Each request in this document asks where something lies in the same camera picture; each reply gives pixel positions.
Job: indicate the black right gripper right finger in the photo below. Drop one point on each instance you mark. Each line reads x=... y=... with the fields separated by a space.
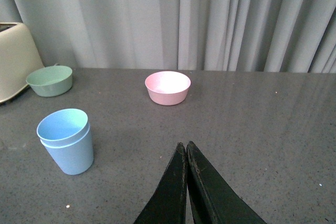
x=212 y=199

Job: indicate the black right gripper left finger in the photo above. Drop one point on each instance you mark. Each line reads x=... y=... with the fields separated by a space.
x=168 y=203

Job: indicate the light blue cup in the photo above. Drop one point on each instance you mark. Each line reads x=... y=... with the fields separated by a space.
x=63 y=127
x=75 y=158

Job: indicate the pink bowl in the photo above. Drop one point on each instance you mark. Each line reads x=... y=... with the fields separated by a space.
x=167 y=87

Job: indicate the green bowl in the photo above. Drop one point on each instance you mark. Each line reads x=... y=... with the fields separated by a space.
x=50 y=81

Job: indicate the white curtain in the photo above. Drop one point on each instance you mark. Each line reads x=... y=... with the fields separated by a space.
x=229 y=35

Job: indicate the white toaster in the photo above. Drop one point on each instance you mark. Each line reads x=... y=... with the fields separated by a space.
x=19 y=58

